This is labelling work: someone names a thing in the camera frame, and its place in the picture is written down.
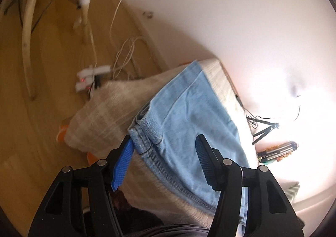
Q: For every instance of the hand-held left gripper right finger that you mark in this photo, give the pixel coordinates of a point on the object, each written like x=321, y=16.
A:
x=206, y=163

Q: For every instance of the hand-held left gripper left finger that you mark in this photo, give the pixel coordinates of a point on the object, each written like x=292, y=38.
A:
x=122, y=166

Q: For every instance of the blue denim pants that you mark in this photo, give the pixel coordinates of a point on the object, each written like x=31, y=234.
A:
x=189, y=111

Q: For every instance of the beige checked blanket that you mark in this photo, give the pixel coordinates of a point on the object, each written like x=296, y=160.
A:
x=105, y=111

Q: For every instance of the black mini tripod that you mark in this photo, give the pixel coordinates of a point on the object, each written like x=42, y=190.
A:
x=262, y=132

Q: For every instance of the folded silver tripod stand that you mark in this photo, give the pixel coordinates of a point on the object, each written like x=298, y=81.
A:
x=273, y=153

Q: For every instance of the green striped white cushion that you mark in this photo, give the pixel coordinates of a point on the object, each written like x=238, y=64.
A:
x=294, y=191

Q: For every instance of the white power strip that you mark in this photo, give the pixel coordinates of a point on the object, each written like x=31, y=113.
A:
x=89, y=71

